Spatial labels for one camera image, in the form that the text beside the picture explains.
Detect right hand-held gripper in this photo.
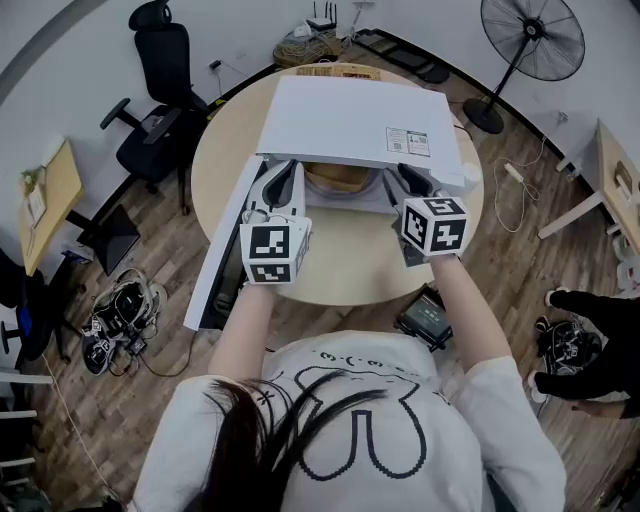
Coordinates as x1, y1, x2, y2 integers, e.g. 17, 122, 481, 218
382, 163, 472, 269

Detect person's left forearm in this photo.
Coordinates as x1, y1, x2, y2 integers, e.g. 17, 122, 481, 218
207, 283, 277, 382

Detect black tablet with stand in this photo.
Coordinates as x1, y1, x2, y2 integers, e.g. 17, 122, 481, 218
394, 283, 454, 352

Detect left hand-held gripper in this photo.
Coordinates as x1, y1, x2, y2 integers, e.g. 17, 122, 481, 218
238, 158, 314, 287

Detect wooden desk with white legs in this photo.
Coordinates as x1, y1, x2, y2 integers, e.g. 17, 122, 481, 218
537, 117, 640, 267

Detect black standing fan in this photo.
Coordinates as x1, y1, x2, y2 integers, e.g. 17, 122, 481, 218
462, 0, 587, 135

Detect black office chair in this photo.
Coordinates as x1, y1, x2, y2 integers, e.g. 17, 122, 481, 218
99, 0, 212, 217

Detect black chair with blue cushion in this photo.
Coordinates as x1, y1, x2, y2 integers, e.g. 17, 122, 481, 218
0, 247, 69, 366

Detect small blue white box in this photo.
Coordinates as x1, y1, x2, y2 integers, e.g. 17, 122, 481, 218
61, 243, 95, 265

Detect white power cable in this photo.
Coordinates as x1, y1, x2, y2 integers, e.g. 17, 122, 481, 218
492, 133, 550, 234

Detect white metal rack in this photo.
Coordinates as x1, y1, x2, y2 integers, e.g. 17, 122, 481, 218
0, 367, 56, 486

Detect coiled beige cable bundle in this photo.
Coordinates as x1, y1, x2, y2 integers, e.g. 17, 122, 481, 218
272, 29, 347, 69

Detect white router with antennas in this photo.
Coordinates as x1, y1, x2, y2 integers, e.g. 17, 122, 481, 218
304, 0, 342, 32

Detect small flower bunch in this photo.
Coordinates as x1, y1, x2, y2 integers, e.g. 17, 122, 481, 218
20, 167, 45, 195

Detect person's right forearm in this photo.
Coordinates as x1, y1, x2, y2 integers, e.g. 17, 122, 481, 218
429, 254, 515, 375

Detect white plastic jug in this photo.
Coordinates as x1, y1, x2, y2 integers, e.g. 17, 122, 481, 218
612, 234, 640, 295

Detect black floor mats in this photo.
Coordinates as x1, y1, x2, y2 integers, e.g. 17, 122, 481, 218
351, 28, 451, 84

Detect small wooden desk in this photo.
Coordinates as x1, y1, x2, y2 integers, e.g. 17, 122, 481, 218
18, 137, 85, 277

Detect person's white printed shirt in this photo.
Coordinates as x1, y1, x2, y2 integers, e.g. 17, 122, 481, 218
127, 329, 569, 512

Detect brown cardboard box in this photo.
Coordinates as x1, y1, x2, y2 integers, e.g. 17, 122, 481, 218
294, 62, 384, 82
303, 162, 371, 195

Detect black flat panel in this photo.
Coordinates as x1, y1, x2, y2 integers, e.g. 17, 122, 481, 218
74, 202, 142, 277

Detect black cabled gear bundle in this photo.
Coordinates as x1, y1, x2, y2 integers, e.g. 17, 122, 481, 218
81, 268, 170, 377
534, 317, 605, 377

